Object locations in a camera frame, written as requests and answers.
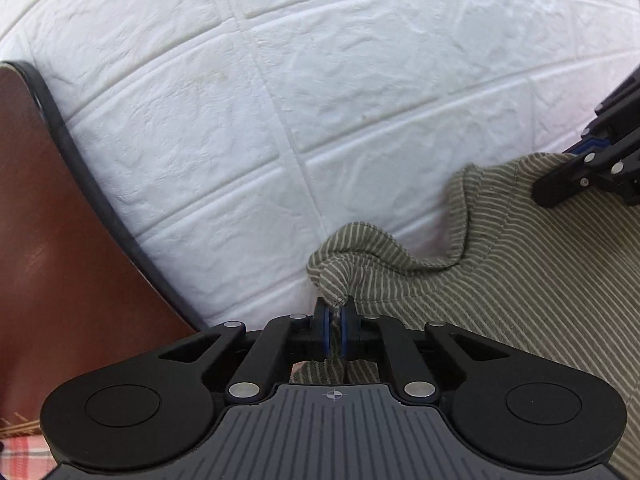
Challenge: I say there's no red plaid bed sheet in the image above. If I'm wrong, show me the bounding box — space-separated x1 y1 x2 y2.
0 436 56 480

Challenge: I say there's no green striped checked shirt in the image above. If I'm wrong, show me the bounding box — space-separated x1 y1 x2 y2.
307 154 639 479

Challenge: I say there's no dark brown wooden board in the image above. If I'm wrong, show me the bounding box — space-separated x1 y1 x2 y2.
1 61 203 438

